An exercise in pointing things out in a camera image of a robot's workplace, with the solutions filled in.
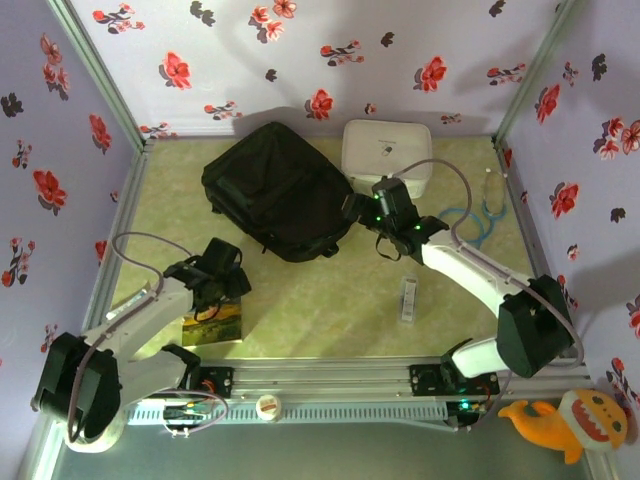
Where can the aluminium corner post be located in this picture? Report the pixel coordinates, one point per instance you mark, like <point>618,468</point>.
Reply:
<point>540,65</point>
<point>95,70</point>

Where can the small white round jar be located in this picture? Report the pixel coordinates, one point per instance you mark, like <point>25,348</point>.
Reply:
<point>267,406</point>

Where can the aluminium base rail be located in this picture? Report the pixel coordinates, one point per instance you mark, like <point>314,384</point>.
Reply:
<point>325,375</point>

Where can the white zippered medical case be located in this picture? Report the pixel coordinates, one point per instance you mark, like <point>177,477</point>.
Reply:
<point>387,145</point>

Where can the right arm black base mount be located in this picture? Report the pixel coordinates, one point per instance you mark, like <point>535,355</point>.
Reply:
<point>425,380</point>

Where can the orange shark plush toy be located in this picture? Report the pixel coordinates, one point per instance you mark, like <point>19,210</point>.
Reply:
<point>575,425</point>

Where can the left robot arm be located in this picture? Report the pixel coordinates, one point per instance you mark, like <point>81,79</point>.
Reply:
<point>150,315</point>

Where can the blue stethoscope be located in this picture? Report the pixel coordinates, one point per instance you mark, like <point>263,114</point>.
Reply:
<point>492,220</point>

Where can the black backpack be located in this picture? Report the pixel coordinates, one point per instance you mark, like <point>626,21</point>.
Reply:
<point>280,195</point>

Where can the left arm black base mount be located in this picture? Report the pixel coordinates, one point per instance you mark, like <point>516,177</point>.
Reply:
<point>215,382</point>

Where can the aluminium side rail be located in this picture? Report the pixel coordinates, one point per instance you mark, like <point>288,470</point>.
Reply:
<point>520,200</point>
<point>125,210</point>

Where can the Animal Farm paperback book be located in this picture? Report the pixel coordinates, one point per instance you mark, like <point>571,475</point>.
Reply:
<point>220,327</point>

